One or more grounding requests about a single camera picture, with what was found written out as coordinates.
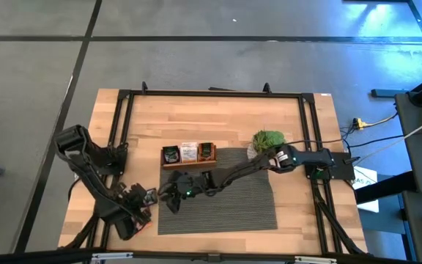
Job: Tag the dark purple tea packet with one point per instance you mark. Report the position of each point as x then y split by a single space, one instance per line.
149 198
170 154

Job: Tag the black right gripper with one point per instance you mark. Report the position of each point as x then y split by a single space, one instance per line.
194 185

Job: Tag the black crossbar with silver brackets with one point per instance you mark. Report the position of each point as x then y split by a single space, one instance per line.
211 257

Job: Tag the succulent in white patterned pot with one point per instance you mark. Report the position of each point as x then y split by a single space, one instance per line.
267 139

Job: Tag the grey woven placemat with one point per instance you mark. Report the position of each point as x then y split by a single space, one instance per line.
233 220

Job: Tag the white paper sign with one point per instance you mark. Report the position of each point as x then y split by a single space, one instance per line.
365 181

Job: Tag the wooden tea tray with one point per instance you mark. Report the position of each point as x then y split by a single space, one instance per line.
189 165

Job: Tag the white orange tea packet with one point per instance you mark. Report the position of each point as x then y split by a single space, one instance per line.
189 153

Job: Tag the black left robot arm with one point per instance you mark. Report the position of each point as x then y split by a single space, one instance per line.
86 165

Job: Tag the yellow power strip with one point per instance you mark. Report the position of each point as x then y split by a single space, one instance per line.
359 123

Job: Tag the black beam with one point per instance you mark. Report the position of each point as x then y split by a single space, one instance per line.
379 190

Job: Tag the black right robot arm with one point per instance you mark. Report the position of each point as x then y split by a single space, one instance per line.
306 157

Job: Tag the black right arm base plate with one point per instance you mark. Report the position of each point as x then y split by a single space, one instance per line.
344 172

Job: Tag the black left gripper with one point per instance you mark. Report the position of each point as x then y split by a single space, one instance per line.
132 201

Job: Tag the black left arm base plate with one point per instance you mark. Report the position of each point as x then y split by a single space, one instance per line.
121 170

